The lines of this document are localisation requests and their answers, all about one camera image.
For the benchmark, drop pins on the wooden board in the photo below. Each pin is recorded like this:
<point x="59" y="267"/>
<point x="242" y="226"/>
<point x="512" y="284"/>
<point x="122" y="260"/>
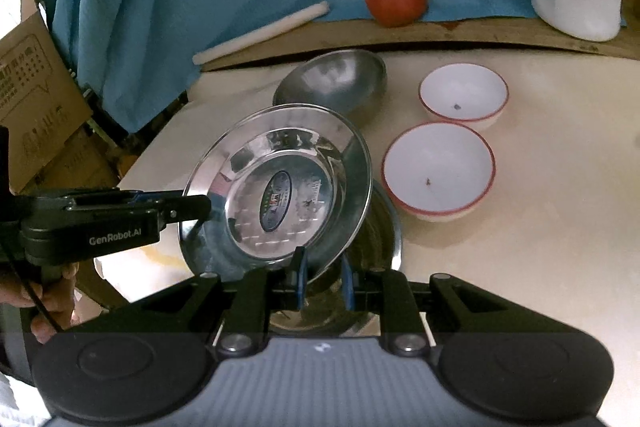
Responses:
<point x="450" y="37"/>

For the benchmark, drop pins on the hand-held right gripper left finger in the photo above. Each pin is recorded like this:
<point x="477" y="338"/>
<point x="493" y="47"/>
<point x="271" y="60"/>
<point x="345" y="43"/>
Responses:
<point x="301" y="279"/>

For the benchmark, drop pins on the person's left hand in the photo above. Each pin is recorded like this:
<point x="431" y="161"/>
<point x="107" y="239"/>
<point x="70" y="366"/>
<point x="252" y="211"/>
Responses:
<point x="57" y="302"/>

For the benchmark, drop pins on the steel plate with oval label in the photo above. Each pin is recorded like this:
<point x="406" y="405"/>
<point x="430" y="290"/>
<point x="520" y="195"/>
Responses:
<point x="280" y="167"/>

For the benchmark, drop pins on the steel bowl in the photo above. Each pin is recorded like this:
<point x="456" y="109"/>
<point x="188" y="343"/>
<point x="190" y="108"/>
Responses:
<point x="381" y="234"/>

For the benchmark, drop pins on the white bowl with red rim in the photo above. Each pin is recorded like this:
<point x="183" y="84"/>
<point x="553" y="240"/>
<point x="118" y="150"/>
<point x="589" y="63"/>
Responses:
<point x="462" y="92"/>
<point x="437" y="172"/>

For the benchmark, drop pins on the cardboard box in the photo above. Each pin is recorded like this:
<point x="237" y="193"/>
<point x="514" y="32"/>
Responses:
<point x="35" y="82"/>

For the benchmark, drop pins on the white stick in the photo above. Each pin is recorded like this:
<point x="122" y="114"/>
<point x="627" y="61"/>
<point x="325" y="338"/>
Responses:
<point x="260" y="32"/>

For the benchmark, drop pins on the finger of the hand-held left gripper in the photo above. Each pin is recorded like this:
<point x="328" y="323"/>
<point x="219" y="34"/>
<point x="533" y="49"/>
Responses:
<point x="187" y="207"/>

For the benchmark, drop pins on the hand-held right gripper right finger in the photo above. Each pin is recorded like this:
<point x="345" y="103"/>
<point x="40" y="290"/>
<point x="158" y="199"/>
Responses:
<point x="347" y="289"/>

